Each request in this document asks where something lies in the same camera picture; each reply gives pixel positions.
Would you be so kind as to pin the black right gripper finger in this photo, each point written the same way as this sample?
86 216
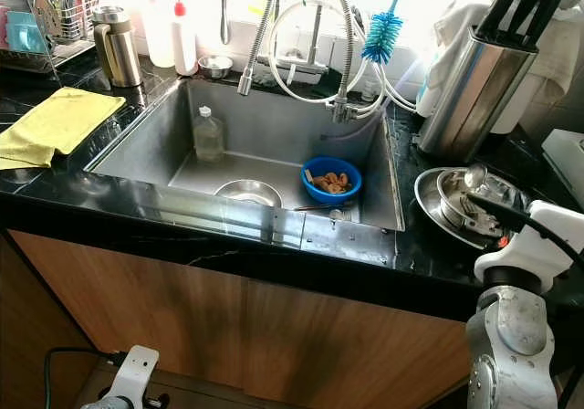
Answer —
493 208

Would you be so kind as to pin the wide rimmed steel plate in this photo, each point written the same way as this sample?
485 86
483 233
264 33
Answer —
427 199

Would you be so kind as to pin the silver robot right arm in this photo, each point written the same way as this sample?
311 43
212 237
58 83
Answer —
511 345

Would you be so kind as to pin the stainless steel kitchen sink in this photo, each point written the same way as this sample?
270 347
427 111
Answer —
274 121

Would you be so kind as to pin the steel pan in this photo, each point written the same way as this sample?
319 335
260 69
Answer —
461 206

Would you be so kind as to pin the steel ladle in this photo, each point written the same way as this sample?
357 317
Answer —
474 177

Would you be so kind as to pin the white plastic container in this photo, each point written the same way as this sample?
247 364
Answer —
564 167

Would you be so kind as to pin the brown wooden cabinet door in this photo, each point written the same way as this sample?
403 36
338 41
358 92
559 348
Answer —
365 354
137 309

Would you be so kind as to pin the stainless steel knife block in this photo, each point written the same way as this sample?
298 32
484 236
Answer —
474 99

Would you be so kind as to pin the brown wooden cabinet side panel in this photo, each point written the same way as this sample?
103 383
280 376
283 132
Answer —
18 336

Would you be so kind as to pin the yellow dish cloth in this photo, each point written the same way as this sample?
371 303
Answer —
55 126

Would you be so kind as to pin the white jug blue label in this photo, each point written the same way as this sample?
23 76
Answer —
426 88

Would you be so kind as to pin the orange food scraps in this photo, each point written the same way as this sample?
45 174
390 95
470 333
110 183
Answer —
331 183

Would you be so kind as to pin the blue plastic bowl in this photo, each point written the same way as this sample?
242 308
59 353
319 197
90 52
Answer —
313 188

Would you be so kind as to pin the white towel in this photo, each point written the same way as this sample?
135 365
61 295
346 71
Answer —
456 26

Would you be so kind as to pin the teal mug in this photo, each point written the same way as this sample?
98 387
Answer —
23 30

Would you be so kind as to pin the blue bottle brush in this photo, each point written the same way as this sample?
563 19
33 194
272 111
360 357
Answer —
381 36

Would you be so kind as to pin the chrome spring neck faucet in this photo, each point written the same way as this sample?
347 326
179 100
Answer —
347 48

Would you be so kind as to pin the gold steel thermos jug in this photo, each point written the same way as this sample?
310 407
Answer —
119 48

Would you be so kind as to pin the round steel bowl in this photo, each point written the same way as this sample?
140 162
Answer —
248 193

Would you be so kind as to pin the clear plastic bottle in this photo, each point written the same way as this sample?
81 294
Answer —
208 135

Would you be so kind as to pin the translucent pale plastic bottle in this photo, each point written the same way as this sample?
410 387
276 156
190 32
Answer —
160 30

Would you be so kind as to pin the white bottle red cap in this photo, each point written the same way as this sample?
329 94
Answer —
184 35

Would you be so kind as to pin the small steel cup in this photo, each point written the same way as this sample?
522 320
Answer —
215 66

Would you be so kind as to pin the steel hanging strainer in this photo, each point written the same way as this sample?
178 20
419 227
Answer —
224 7

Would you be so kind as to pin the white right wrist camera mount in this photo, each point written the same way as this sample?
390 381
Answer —
534 240

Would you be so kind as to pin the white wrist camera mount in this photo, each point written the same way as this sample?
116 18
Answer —
534 240
132 377

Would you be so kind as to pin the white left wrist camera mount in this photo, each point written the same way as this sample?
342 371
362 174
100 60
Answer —
132 377

